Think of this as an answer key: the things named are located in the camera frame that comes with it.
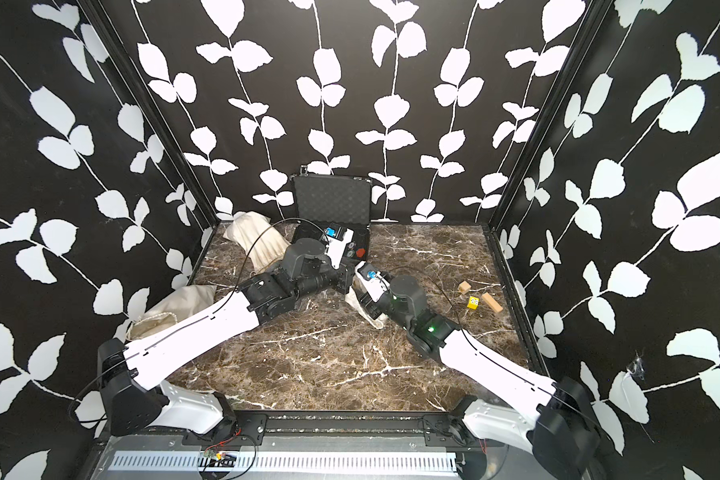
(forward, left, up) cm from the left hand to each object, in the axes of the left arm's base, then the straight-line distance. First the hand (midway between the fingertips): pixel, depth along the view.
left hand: (363, 259), depth 70 cm
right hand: (0, +1, -7) cm, 7 cm away
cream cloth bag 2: (+28, +35, -27) cm, 52 cm away
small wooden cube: (+9, -35, -30) cm, 47 cm away
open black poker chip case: (+41, +8, -16) cm, 44 cm away
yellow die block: (+3, -36, -29) cm, 46 cm away
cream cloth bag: (-3, +4, -13) cm, 13 cm away
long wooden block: (+3, -44, -31) cm, 54 cm away
